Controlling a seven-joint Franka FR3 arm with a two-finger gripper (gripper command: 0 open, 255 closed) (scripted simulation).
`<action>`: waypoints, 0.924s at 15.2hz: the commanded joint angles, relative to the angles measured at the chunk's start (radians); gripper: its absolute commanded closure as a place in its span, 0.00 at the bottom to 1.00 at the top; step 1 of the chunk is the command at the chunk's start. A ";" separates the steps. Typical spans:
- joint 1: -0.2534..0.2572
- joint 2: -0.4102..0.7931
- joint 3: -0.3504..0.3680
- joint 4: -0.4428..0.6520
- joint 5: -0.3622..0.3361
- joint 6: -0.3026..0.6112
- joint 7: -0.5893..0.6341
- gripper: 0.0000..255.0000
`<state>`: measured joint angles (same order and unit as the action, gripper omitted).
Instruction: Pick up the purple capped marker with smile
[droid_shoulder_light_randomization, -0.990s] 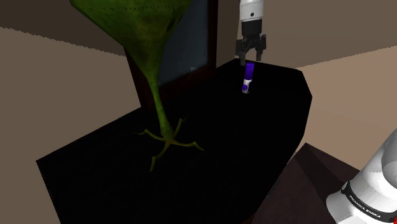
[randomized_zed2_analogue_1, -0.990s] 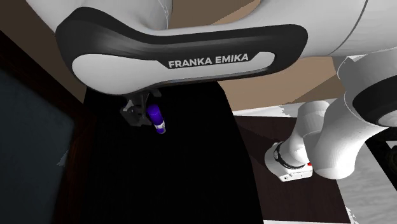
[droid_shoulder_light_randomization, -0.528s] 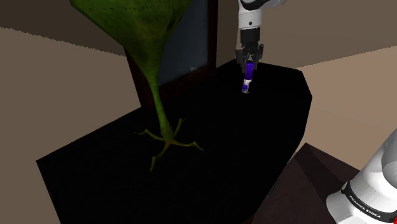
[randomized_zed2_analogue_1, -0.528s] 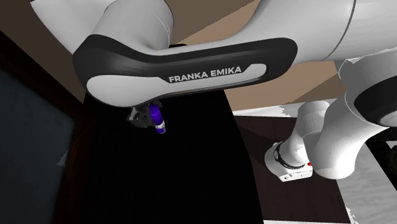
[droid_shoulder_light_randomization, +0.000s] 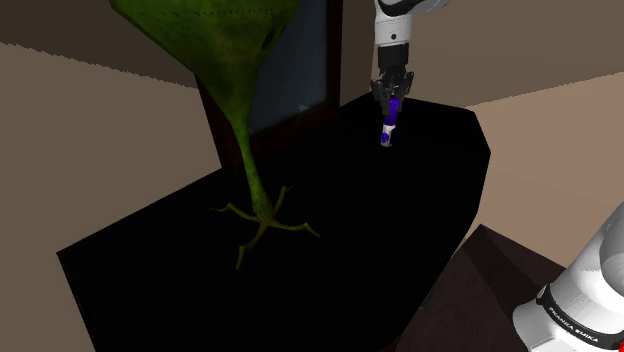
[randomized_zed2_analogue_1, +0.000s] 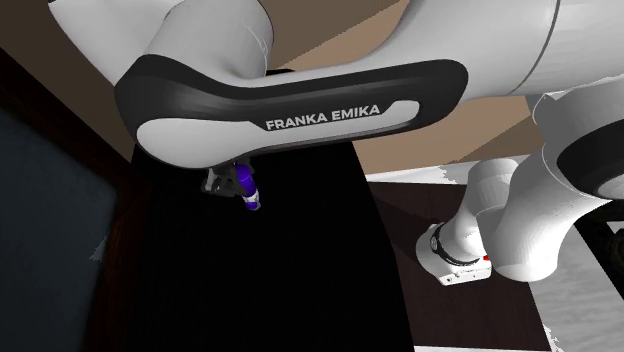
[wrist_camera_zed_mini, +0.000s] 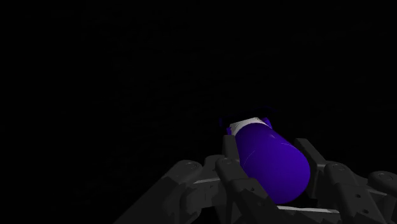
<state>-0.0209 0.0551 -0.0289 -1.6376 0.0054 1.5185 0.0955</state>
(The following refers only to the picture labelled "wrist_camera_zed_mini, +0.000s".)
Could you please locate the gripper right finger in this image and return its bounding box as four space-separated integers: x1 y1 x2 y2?
292 137 397 224

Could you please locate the purple bottle with white band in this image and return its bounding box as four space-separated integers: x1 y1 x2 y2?
219 108 312 205

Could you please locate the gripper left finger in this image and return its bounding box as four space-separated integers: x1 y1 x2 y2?
114 134 280 224

